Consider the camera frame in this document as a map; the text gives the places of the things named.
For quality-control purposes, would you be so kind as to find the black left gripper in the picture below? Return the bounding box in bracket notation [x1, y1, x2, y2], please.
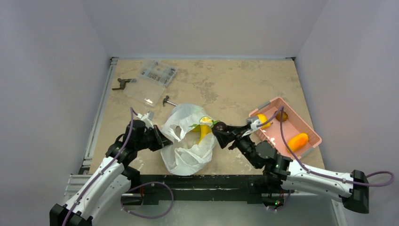
[135, 124, 172, 151]

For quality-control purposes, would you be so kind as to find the yellow fake banana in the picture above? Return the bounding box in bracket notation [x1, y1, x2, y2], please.
[191, 124, 212, 144]

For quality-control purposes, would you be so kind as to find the white plastic bag lemon print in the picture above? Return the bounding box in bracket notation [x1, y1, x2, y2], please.
[160, 104, 217, 176]

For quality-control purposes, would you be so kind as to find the yellow fake lemon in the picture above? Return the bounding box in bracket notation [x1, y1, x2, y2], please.
[257, 114, 272, 129]

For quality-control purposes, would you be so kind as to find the dark purple fake fruit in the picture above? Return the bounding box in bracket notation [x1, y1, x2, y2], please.
[212, 121, 228, 132]

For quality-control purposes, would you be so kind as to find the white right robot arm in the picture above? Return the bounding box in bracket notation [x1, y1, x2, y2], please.
[211, 122, 369, 214]

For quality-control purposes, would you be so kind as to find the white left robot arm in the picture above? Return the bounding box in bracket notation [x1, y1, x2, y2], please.
[49, 120, 173, 226]

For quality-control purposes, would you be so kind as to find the brown fake kiwi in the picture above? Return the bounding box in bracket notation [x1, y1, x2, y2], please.
[275, 111, 288, 122]

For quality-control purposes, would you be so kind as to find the orange fake fruit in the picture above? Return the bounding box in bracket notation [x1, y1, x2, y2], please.
[287, 133, 309, 152]

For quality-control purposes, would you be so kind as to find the clear plastic screw box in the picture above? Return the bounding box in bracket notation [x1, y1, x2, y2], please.
[123, 60, 178, 107]

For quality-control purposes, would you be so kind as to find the dark metal clamp tool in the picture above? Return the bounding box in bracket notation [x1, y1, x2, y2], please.
[112, 78, 136, 90]

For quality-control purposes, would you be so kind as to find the pink plastic basket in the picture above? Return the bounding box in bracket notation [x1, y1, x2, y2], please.
[249, 97, 322, 159]

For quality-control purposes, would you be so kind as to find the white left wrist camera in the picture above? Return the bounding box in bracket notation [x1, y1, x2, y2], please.
[137, 111, 154, 128]

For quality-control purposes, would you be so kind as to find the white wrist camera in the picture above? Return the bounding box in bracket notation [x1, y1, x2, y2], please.
[137, 111, 154, 128]
[242, 116, 262, 137]

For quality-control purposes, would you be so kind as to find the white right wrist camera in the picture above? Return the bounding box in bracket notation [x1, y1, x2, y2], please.
[242, 116, 262, 137]

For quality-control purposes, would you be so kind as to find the small black handled hammer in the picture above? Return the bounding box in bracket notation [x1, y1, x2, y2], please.
[162, 95, 177, 106]

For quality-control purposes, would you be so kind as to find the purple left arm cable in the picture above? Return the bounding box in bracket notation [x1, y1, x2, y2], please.
[61, 107, 138, 226]

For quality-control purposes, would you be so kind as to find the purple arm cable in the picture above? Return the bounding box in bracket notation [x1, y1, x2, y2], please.
[256, 106, 395, 188]
[61, 107, 138, 226]

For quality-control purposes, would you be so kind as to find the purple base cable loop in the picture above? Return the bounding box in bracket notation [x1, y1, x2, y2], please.
[120, 182, 175, 219]

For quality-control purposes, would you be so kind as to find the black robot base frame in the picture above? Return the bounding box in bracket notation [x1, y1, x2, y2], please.
[121, 175, 293, 207]

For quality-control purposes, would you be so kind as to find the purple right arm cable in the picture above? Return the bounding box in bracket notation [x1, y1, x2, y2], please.
[256, 106, 395, 188]

